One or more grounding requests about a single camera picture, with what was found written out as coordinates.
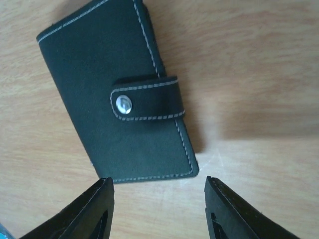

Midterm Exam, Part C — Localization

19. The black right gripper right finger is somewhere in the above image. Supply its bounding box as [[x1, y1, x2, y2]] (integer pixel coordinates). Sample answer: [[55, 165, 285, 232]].
[[204, 176, 297, 239]]

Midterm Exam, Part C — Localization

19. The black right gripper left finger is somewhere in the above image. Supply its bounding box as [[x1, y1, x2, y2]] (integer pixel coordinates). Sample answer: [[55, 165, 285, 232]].
[[22, 178, 114, 239]]

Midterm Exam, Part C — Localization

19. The black leather card holder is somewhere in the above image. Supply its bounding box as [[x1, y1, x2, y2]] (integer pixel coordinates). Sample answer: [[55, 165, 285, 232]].
[[36, 0, 199, 183]]

